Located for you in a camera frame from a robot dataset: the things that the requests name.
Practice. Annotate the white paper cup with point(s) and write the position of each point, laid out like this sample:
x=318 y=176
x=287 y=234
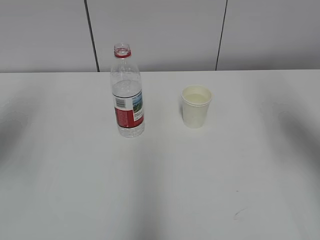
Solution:
x=195 y=102

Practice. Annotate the clear plastic water bottle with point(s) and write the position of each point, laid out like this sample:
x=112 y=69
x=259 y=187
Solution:
x=126 y=87

